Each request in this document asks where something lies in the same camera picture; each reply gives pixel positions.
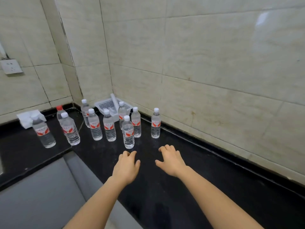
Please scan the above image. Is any person's right forearm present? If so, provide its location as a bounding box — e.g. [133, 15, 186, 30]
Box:
[176, 165, 265, 229]

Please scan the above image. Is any white plastic basket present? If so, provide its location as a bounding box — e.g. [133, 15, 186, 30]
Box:
[94, 93, 133, 122]

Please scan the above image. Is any person's left hand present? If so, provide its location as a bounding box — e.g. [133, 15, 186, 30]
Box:
[112, 151, 141, 186]

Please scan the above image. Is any white wall socket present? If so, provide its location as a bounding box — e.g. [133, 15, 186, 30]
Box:
[0, 59, 24, 75]

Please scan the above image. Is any person's left forearm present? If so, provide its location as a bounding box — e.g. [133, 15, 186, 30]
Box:
[62, 176, 134, 229]

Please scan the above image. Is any group of white-capped water bottles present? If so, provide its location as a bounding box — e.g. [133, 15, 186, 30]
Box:
[30, 99, 162, 149]

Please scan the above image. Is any red-capped clear water bottle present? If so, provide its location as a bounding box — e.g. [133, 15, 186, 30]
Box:
[56, 105, 66, 127]

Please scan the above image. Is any person's right hand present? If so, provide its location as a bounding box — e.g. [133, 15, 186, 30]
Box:
[155, 144, 188, 178]

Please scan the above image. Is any white tissue pack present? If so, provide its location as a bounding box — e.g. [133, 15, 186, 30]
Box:
[16, 110, 47, 129]

